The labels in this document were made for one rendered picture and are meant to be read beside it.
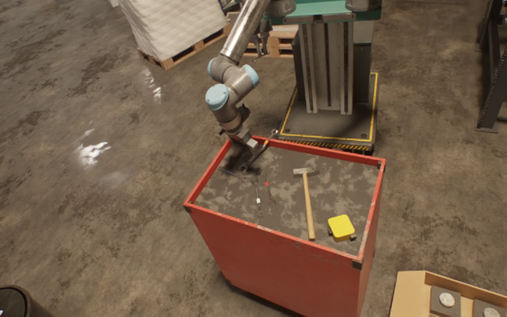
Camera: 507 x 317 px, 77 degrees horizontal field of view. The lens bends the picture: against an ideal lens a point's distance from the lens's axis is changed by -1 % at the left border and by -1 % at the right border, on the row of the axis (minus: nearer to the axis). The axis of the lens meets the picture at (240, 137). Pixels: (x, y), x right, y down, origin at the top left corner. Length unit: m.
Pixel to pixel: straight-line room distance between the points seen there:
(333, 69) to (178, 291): 1.83
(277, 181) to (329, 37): 1.21
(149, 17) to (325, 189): 3.44
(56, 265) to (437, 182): 2.85
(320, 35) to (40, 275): 2.66
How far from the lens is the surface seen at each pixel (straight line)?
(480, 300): 2.12
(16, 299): 2.08
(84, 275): 2.75
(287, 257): 1.36
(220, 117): 1.20
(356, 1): 1.94
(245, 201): 1.38
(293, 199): 1.35
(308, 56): 2.35
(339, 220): 1.24
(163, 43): 4.45
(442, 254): 2.33
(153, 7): 4.31
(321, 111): 2.65
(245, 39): 1.32
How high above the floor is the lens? 1.99
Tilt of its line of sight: 41 degrees down
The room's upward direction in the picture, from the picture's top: 17 degrees counter-clockwise
